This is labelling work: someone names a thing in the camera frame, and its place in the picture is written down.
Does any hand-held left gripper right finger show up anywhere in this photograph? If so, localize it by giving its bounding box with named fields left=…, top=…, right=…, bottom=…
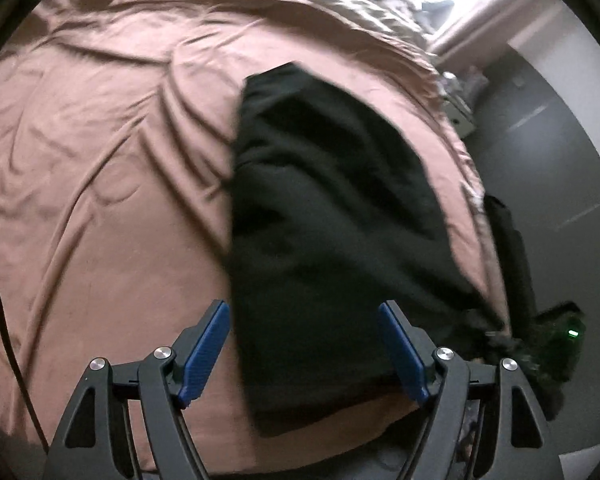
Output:
left=377, top=300, right=565, bottom=480

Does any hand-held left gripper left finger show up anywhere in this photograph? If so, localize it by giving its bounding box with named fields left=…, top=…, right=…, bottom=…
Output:
left=41, top=300, right=231, bottom=480

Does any black shirt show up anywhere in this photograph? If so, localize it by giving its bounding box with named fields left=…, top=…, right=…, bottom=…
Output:
left=228, top=61, right=511, bottom=438

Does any dark cloth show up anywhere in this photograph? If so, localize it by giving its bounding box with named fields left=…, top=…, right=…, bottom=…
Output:
left=484, top=194, right=538, bottom=336

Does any brown blanket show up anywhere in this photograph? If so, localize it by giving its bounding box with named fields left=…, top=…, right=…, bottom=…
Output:
left=0, top=0, right=512, bottom=480

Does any white rack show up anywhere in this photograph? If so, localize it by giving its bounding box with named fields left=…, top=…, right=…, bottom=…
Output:
left=439, top=71, right=477, bottom=137

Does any pink curtain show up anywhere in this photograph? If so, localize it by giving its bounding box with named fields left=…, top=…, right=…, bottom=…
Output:
left=425, top=0, right=546, bottom=61

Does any beige duvet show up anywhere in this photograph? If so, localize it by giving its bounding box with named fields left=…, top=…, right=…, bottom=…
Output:
left=200, top=0, right=443, bottom=63

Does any black cable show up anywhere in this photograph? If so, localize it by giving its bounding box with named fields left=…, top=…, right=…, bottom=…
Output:
left=0, top=249, right=50, bottom=453

